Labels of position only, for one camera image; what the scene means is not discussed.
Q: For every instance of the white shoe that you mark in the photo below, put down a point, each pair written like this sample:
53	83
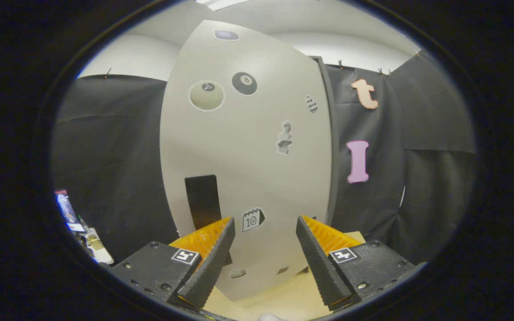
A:
271	318

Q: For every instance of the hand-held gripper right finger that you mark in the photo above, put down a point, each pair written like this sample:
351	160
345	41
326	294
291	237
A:
319	263

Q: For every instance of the black backdrop cloth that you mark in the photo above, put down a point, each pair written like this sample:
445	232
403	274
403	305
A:
105	156

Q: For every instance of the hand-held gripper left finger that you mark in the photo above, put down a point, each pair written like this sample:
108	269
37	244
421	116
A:
210	267

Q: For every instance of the blue printed board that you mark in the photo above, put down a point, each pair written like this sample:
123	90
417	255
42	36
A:
67	209

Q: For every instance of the white box with yellow label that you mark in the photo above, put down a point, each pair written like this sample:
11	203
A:
98	249

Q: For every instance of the long ceiling light panel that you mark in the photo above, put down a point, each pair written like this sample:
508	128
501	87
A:
223	3

